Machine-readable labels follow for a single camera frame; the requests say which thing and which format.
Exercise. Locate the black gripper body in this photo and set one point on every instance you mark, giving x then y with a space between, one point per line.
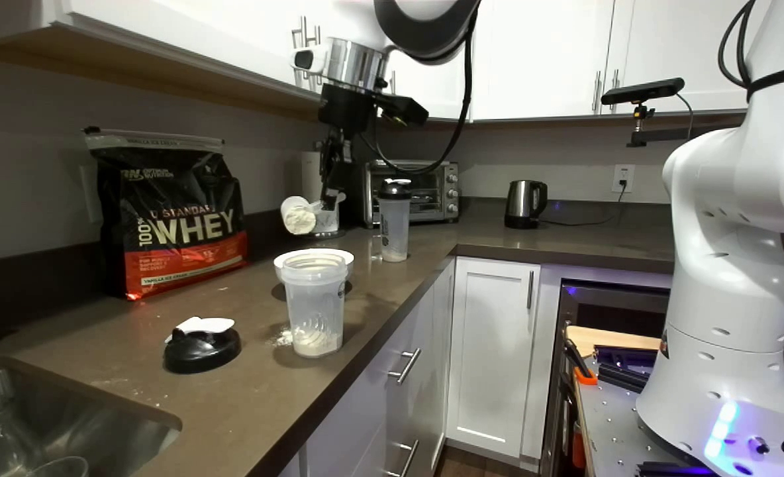
346 149

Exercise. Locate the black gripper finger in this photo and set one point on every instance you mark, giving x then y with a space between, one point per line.
338 198
357 199

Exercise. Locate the clear plastic powder scoop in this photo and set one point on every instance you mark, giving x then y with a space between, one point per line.
298 215

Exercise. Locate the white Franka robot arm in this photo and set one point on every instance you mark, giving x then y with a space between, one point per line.
738 267

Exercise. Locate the shaker bottle with black lid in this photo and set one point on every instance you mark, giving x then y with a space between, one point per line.
396 227

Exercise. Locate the clear open shaker bottle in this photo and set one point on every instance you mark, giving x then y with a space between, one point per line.
313 309

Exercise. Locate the white paper towel roll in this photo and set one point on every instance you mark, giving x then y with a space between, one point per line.
310 173

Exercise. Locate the silver toaster oven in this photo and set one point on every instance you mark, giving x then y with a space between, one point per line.
432 188

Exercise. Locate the black whey protein bag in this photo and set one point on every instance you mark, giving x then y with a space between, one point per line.
170 230

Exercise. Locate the steel electric kettle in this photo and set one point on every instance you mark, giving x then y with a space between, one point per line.
525 206

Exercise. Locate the loose black shaker lid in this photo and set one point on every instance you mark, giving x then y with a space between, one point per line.
203 347

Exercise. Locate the grey lower kitchen cabinets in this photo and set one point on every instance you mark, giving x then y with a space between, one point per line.
493 353

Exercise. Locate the black undercounter appliance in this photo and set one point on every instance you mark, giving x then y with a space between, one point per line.
614 305

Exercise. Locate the black orange clamp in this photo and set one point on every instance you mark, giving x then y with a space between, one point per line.
583 365

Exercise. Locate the light wood board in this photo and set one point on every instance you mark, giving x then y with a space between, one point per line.
614 337

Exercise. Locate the white upper kitchen cabinets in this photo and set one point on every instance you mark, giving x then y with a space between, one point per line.
659 43

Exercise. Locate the perforated metal robot table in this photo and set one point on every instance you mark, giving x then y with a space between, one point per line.
622 434

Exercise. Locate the stainless steel sink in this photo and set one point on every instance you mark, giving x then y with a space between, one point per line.
56 426

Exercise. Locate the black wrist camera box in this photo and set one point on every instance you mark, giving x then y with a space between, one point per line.
374 104

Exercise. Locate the white wall outlet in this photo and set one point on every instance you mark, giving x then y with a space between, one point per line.
624 175

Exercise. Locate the black camera on stand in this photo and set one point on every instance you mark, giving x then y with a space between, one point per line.
644 90

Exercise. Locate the black aluminium rail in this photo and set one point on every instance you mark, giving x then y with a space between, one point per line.
627 366

